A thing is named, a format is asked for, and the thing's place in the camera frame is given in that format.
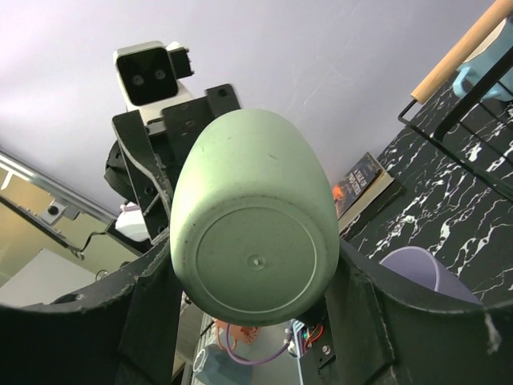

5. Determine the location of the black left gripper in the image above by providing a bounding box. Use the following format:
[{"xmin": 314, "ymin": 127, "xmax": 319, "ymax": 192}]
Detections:
[{"xmin": 104, "ymin": 83, "xmax": 240, "ymax": 241}]

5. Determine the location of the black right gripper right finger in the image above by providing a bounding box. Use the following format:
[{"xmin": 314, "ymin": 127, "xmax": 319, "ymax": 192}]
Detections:
[{"xmin": 325, "ymin": 241, "xmax": 512, "ymax": 384}]

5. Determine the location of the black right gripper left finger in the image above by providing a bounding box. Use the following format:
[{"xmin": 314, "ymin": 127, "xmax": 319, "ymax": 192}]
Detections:
[{"xmin": 1, "ymin": 237, "xmax": 180, "ymax": 384}]

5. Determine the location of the lavender plastic cup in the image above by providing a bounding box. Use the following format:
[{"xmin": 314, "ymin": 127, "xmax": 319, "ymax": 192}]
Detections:
[{"xmin": 380, "ymin": 246, "xmax": 483, "ymax": 305}]

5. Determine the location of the green plastic cup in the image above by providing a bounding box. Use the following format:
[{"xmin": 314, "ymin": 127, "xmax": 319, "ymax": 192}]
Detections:
[{"xmin": 169, "ymin": 109, "xmax": 339, "ymax": 326}]

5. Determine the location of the light blue ceramic mug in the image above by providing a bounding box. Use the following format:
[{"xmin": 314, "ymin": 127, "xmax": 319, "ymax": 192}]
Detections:
[{"xmin": 452, "ymin": 14, "xmax": 512, "ymax": 102}]

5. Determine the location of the tale of two cities book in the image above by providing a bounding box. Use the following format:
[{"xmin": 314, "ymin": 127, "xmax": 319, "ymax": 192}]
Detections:
[{"xmin": 332, "ymin": 152, "xmax": 405, "ymax": 235}]

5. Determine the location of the black wire dish rack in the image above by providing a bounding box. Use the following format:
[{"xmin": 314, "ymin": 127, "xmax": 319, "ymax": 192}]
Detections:
[{"xmin": 398, "ymin": 49, "xmax": 512, "ymax": 201}]

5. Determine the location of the left wooden rack handle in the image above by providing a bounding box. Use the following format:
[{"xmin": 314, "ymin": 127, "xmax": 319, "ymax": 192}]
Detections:
[{"xmin": 410, "ymin": 0, "xmax": 512, "ymax": 104}]

